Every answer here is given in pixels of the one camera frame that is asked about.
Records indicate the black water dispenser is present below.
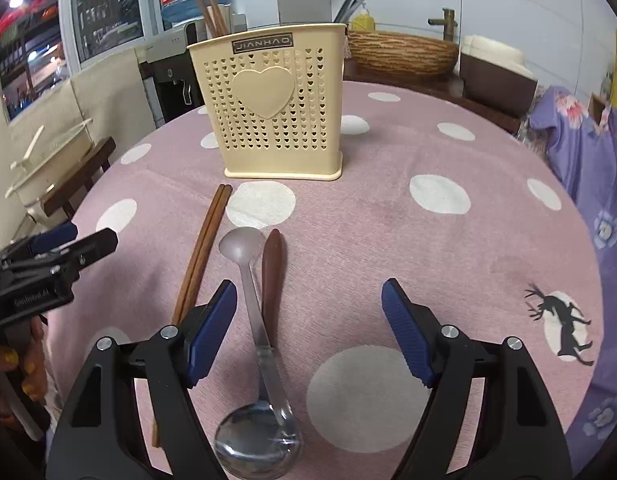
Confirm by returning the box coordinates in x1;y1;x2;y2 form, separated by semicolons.
138;12;249;127

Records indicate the dark wooden chair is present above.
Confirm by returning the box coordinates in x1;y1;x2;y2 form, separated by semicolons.
41;136;117;220

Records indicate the yellow pump soap bottle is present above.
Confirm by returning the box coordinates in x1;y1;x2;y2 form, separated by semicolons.
349;2;377;32

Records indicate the person's left hand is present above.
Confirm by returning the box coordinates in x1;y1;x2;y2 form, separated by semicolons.
0;321;50;403

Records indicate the cream perforated utensil holder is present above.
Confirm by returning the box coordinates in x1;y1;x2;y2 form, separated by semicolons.
187;22;349;181

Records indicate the window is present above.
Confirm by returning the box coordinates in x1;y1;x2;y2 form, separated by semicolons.
0;0;162;122

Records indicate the pink polka dot tablecloth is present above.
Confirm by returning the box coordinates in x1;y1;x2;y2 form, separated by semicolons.
46;80;604;480

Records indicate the brown and cream box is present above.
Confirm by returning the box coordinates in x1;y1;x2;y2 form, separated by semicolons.
459;34;540;117

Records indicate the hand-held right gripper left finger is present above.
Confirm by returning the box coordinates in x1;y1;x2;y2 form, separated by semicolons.
46;280;238;480

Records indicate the wooden-handled metal spoon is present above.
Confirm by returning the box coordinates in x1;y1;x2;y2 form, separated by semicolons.
213;228;304;479

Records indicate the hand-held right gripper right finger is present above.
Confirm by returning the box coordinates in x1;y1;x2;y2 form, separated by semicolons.
381;277;574;480

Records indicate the brown wooden chopstick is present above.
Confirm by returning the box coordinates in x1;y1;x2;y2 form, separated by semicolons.
151;184;226;449
177;185;234;323
206;0;230;37
194;0;218;41

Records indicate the woven brown basin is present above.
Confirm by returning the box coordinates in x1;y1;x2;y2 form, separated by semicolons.
347;29;461;81

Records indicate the small wooden box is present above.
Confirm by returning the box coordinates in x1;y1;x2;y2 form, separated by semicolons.
587;92;614;122

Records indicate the dark wooden counter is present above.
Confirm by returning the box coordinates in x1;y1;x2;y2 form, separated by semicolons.
343;59;523;135

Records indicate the purple floral cloth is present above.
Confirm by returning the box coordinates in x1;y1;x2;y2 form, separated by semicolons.
517;85;617;443

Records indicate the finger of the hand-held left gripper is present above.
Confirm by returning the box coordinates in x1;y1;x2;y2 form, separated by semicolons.
3;222;79;258
47;228;119;282

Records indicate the wooden faucet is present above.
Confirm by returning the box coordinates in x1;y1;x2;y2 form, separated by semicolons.
427;7;460;44

